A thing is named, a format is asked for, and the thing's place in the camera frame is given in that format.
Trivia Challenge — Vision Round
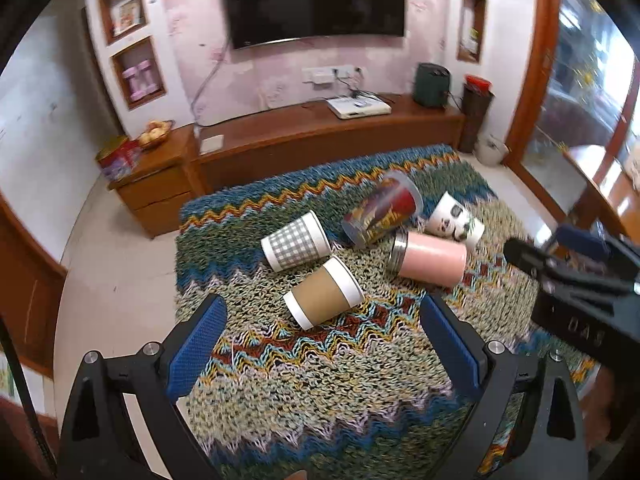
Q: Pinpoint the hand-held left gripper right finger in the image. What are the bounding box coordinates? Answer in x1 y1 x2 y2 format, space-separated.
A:
419 294 589 480

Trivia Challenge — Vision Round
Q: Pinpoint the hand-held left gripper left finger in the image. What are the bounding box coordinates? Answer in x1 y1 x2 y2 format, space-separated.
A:
57 294 228 480

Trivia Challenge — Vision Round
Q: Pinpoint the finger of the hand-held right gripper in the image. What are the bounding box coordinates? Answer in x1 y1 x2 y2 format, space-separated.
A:
502 237 640 297
556 224 640 277

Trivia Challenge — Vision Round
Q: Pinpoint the white face print cup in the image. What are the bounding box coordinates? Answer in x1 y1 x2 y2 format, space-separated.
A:
425 191 486 251

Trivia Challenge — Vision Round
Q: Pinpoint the pink steel tumbler cup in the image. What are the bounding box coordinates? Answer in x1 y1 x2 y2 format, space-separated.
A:
386 231 468 288

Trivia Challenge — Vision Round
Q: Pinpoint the brown sleeve paper cup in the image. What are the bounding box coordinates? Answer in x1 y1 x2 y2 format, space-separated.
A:
282 256 366 331

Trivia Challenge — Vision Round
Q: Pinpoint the grey checked paper cup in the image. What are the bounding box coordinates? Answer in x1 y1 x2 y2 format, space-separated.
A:
260 211 331 272

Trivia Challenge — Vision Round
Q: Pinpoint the colourful print plastic cup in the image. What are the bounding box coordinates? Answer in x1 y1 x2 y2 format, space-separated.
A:
341 170 424 249

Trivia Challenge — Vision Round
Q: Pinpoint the white pot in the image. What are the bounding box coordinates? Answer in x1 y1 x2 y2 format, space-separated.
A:
475 135 510 165

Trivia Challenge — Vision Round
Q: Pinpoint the zigzag knitted blanket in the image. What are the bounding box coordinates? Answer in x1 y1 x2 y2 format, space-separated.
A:
174 144 598 480

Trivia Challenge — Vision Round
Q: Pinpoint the tall black bin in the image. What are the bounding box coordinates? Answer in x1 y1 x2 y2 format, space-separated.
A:
458 82 496 155

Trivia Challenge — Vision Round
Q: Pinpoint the wooden drawer cabinet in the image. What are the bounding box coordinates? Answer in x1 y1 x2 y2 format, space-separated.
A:
107 125 202 240

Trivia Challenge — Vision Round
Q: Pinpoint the dark green appliance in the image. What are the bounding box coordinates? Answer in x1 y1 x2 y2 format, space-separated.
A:
413 62 453 109

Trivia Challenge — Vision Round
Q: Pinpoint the red tin box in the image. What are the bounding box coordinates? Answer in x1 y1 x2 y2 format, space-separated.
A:
96 136 144 183

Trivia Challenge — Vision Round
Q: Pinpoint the basket of bread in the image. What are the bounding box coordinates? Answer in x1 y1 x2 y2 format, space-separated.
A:
136 120 176 151

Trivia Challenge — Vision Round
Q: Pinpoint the white set-top box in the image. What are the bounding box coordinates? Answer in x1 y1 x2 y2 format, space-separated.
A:
326 96 392 120

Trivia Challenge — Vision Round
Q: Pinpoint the long wooden television cabinet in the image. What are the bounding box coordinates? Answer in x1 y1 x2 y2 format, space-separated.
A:
187 92 467 197

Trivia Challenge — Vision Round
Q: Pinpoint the pink bottle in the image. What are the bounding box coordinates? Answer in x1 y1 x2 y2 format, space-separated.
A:
137 60 157 95
122 66 142 102

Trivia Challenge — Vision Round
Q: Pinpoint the framed picture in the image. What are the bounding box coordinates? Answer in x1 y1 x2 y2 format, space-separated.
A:
111 0 144 36

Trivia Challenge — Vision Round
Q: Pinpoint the wooden bed frame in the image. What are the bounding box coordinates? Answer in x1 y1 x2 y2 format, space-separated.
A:
0 194 69 380

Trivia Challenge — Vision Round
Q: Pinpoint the black cable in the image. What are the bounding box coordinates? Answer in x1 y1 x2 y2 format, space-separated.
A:
0 314 57 479

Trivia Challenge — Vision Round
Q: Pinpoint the wooden door frame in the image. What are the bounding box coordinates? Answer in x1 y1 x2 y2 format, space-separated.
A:
503 0 562 167

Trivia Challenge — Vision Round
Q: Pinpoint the white wall niche shelf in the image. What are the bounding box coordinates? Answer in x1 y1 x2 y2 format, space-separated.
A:
456 0 489 64

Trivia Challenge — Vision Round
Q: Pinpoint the grey television cable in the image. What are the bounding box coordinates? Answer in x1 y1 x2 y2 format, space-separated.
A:
190 42 232 129

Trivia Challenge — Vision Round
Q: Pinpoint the white wall socket strip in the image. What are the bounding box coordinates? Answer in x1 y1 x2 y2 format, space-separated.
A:
301 64 362 85

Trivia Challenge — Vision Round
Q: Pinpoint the white wall shelf unit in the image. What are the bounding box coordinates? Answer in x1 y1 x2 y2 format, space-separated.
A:
82 0 177 112

